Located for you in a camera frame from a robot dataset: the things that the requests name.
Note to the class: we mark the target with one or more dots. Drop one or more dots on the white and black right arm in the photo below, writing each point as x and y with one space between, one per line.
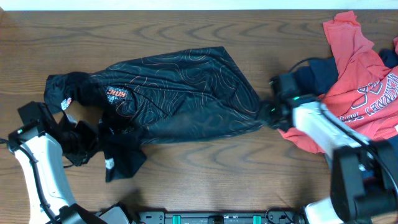
363 171

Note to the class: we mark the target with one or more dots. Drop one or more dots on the dark navy garment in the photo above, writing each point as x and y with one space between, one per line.
317 77

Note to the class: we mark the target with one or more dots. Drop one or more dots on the black orange-patterned jersey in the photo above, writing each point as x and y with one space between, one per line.
189 95

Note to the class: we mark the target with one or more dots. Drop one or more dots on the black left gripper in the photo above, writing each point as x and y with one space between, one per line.
92 141

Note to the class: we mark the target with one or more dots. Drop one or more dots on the black mounting rail base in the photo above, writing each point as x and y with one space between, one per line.
273 215

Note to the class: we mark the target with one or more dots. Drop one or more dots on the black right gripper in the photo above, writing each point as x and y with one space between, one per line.
263 117

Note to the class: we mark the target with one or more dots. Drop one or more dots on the red printed t-shirt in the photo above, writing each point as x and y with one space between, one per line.
364 96

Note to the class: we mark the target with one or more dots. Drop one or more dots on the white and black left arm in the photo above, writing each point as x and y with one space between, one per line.
40 146

